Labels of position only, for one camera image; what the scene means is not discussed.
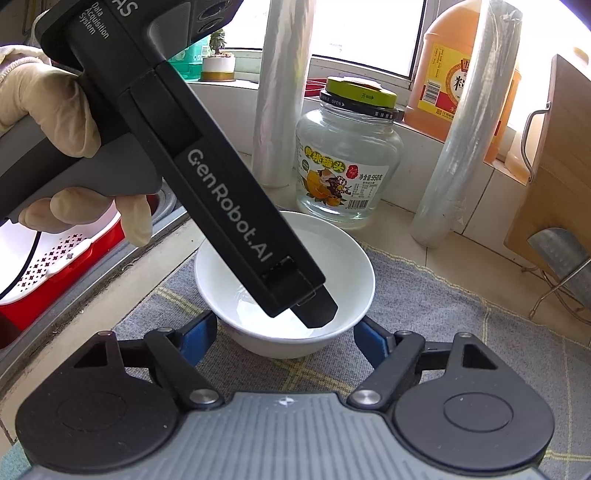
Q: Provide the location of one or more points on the person's left hand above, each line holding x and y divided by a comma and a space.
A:
55, 110

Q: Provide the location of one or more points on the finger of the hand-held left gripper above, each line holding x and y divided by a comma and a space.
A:
318, 311

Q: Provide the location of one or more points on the red plastic basin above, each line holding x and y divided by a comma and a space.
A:
55, 288

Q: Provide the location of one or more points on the wooden cutting board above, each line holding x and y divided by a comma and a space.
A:
568, 161

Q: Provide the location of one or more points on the clear plastic wrap roll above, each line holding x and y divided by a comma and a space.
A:
466, 138
281, 92

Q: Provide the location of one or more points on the red and white drain basket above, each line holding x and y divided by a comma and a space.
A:
168, 217

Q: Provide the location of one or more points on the white bowl with pink flowers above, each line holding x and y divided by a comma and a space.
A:
332, 258

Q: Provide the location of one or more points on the small potted plant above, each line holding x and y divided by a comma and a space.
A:
218, 69

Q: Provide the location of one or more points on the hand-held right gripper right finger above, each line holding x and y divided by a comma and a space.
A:
374, 341

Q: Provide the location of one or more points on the orange cooking oil bottle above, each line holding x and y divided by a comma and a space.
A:
438, 78

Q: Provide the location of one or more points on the grey and teal checked towel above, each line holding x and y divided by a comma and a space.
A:
461, 314

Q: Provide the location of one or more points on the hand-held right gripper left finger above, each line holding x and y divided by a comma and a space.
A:
198, 334

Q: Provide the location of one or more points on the window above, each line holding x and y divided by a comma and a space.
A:
360, 27

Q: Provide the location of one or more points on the white plastic colander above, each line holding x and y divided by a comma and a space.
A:
92, 226

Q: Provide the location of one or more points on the glass jar with green lid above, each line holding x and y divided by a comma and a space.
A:
341, 138

